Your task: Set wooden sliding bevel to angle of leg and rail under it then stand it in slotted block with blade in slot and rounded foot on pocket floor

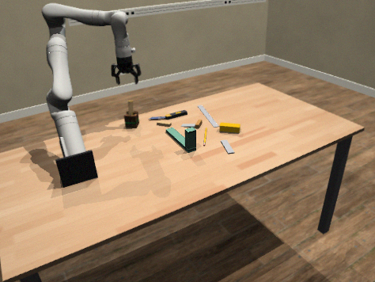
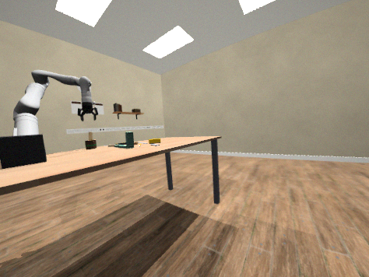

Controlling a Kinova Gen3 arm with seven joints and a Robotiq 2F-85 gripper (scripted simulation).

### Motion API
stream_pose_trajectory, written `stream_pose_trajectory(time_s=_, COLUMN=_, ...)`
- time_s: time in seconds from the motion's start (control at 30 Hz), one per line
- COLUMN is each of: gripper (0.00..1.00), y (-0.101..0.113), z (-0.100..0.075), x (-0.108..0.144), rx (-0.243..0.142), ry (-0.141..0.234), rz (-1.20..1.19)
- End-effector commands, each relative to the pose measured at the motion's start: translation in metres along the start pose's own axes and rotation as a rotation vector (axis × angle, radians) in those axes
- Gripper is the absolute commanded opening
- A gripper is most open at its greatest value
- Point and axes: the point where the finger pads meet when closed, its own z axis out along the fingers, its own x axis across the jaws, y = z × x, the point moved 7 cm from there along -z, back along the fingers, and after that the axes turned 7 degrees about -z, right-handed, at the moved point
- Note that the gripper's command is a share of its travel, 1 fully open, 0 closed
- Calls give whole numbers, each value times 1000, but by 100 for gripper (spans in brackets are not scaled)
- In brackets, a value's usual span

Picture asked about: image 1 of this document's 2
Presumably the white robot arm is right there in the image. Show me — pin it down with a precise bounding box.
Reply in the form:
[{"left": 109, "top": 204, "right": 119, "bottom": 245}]
[{"left": 42, "top": 3, "right": 136, "bottom": 157}]

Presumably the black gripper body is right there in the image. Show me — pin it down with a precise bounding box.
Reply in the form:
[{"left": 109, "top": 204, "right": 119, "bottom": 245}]
[{"left": 116, "top": 56, "right": 133, "bottom": 74}]

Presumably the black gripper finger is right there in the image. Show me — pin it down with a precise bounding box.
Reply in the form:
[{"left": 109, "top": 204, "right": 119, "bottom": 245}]
[
  {"left": 126, "top": 63, "right": 141, "bottom": 85},
  {"left": 112, "top": 64, "right": 123, "bottom": 85}
]

